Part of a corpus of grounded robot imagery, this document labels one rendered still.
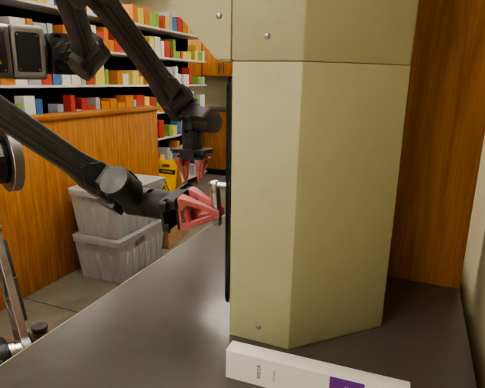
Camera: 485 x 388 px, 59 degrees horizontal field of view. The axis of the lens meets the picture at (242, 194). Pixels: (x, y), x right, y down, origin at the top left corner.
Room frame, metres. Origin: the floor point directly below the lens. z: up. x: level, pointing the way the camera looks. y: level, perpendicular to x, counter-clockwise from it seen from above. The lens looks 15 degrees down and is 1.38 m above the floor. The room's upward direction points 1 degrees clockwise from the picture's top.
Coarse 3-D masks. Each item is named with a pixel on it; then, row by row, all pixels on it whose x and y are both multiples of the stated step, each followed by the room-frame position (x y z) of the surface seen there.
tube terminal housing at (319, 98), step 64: (256, 0) 0.66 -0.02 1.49; (320, 0) 0.64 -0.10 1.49; (384, 0) 0.69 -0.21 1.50; (256, 64) 0.66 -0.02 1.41; (320, 64) 0.65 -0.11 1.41; (384, 64) 0.70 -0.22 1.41; (256, 128) 0.66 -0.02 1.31; (320, 128) 0.65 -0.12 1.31; (384, 128) 0.70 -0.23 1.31; (256, 192) 0.66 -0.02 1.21; (320, 192) 0.65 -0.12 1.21; (384, 192) 0.70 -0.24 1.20; (256, 256) 0.66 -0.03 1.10; (320, 256) 0.66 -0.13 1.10; (384, 256) 0.71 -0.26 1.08; (256, 320) 0.66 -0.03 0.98; (320, 320) 0.66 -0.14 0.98
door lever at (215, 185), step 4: (212, 180) 0.74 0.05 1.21; (216, 180) 0.74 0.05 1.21; (208, 184) 0.74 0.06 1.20; (212, 184) 0.74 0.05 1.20; (216, 184) 0.74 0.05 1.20; (220, 184) 0.74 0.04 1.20; (224, 184) 0.73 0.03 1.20; (212, 188) 0.74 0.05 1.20; (216, 188) 0.74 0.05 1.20; (220, 188) 0.74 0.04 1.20; (224, 188) 0.73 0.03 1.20; (212, 192) 0.74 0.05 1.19; (216, 192) 0.74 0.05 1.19; (212, 196) 0.74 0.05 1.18; (216, 196) 0.74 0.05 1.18; (220, 196) 0.75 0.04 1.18; (212, 200) 0.74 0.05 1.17; (216, 200) 0.74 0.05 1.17; (220, 200) 0.75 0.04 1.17; (212, 204) 0.74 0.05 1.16; (216, 204) 0.74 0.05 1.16; (220, 204) 0.75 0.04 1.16; (216, 208) 0.74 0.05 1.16; (220, 208) 0.75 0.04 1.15; (220, 212) 0.75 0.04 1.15; (220, 216) 0.75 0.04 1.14; (216, 220) 0.75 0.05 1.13; (220, 220) 0.75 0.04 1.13; (212, 224) 0.75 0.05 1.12; (216, 224) 0.75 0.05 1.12; (220, 224) 0.75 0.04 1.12
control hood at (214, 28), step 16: (176, 0) 0.71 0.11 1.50; (192, 0) 0.70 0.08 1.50; (208, 0) 0.69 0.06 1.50; (224, 0) 0.68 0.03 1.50; (192, 16) 0.70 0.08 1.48; (208, 16) 0.69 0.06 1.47; (224, 16) 0.68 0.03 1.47; (208, 32) 0.69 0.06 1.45; (224, 32) 0.68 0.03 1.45; (208, 48) 0.69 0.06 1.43; (224, 48) 0.68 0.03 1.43
